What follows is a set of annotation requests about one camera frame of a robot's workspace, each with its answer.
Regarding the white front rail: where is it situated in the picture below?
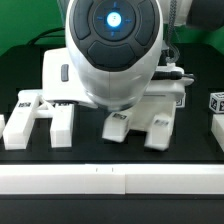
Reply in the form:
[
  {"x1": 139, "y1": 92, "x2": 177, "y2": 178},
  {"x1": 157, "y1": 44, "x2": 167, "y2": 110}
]
[{"x1": 0, "y1": 164, "x2": 224, "y2": 195}]

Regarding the white block right edge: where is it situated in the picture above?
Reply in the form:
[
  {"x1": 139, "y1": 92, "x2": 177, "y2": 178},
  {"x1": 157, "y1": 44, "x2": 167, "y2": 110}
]
[{"x1": 211, "y1": 114, "x2": 224, "y2": 152}]

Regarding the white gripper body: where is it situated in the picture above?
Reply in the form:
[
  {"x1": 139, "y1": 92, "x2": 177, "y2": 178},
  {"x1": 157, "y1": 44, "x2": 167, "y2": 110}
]
[{"x1": 41, "y1": 47, "x2": 188, "y2": 109}]

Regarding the white block left edge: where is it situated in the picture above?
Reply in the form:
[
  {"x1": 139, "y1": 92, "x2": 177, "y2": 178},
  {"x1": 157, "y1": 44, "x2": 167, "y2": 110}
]
[{"x1": 0, "y1": 114, "x2": 5, "y2": 139}]

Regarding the black cable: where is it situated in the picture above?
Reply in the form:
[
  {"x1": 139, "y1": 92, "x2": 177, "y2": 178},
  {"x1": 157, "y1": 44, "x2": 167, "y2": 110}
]
[{"x1": 27, "y1": 26, "x2": 68, "y2": 46}]

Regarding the white chair back frame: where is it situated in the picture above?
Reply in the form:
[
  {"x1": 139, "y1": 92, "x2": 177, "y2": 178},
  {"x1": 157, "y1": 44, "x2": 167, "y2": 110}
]
[{"x1": 2, "y1": 90, "x2": 74, "y2": 150}]

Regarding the white block edge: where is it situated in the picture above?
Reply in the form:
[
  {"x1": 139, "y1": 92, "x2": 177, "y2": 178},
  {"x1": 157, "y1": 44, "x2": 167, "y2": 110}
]
[
  {"x1": 0, "y1": 114, "x2": 5, "y2": 139},
  {"x1": 211, "y1": 114, "x2": 224, "y2": 152}
]

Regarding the white chair seat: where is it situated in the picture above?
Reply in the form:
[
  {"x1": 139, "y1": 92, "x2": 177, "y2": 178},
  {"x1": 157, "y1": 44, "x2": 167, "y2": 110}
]
[{"x1": 130, "y1": 99, "x2": 176, "y2": 132}]

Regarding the white tagged cube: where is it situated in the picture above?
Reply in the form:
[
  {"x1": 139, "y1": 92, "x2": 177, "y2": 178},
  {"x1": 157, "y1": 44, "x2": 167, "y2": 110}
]
[
  {"x1": 176, "y1": 94, "x2": 186, "y2": 108},
  {"x1": 209, "y1": 92, "x2": 224, "y2": 113}
]

